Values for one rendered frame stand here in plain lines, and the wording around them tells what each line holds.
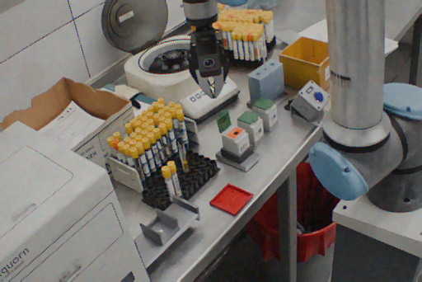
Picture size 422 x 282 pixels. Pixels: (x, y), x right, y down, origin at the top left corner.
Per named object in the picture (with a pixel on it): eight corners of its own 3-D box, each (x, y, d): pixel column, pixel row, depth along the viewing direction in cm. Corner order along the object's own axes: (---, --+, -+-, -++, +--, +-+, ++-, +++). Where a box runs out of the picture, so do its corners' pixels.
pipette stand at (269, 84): (267, 114, 127) (264, 81, 120) (246, 105, 131) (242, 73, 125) (289, 96, 132) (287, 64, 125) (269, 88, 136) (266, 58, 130)
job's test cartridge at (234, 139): (240, 162, 111) (236, 140, 107) (223, 155, 114) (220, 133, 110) (250, 152, 114) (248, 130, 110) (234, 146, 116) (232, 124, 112)
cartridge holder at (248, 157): (246, 172, 111) (245, 160, 108) (215, 158, 116) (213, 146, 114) (260, 158, 113) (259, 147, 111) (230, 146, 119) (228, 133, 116)
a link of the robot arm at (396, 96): (443, 148, 86) (448, 88, 78) (401, 182, 82) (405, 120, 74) (396, 124, 95) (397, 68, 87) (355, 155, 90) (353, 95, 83)
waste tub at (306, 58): (321, 97, 129) (320, 66, 123) (279, 84, 137) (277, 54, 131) (341, 75, 137) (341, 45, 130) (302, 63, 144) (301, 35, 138)
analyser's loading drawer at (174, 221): (133, 286, 87) (125, 270, 84) (110, 270, 91) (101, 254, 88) (201, 219, 99) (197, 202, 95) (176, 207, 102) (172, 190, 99)
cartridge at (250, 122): (255, 147, 117) (252, 124, 113) (239, 141, 120) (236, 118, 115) (264, 138, 119) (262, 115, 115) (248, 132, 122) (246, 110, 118)
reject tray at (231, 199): (235, 216, 101) (234, 213, 100) (209, 204, 104) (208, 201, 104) (254, 196, 104) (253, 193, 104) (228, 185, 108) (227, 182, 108)
